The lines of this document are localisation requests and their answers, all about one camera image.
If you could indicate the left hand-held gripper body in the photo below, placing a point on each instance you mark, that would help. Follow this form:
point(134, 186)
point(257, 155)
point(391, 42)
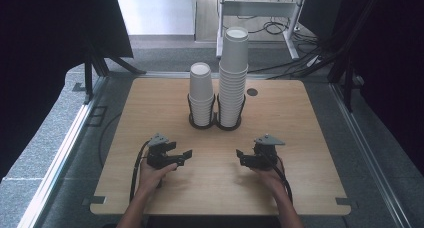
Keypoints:
point(159, 156)

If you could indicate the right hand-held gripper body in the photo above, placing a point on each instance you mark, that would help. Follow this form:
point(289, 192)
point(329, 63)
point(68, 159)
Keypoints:
point(266, 156)

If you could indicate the short stack of paper cups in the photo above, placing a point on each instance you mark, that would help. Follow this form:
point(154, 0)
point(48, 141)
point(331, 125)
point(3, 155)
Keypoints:
point(201, 88)

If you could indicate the tall stack of paper cups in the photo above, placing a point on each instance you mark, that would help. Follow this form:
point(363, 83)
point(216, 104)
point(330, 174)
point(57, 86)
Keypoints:
point(233, 71)

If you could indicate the person's right hand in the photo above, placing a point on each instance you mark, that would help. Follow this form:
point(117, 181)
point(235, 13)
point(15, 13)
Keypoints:
point(273, 179)

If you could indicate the person's left hand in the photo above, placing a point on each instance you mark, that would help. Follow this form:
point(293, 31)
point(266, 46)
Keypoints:
point(151, 179)

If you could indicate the dark round table grommet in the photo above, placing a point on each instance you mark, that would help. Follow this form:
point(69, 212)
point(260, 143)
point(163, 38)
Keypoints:
point(252, 92)

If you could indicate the dark floor socket plate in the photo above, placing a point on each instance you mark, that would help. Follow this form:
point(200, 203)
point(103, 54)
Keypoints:
point(96, 116)

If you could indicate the black metal stand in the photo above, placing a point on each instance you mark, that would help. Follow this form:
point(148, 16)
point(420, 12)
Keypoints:
point(348, 88)
point(88, 81)

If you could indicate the dark curtain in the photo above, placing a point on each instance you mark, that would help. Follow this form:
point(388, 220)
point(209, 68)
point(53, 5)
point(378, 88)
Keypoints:
point(393, 71)
point(40, 54)

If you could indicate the aluminium floor rail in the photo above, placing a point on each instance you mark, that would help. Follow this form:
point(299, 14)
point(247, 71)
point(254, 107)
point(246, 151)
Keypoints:
point(56, 161)
point(370, 156)

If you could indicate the white metal desk frame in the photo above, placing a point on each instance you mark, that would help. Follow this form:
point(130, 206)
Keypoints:
point(256, 8)

